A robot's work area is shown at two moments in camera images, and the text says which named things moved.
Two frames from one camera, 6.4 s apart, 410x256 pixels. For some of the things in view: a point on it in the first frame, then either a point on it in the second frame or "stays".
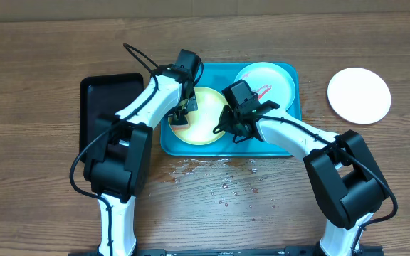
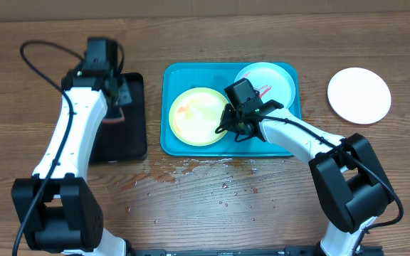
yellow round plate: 205,119 stays
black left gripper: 193,106 to 126,98
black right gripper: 230,126 stays
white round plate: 359,95 stays
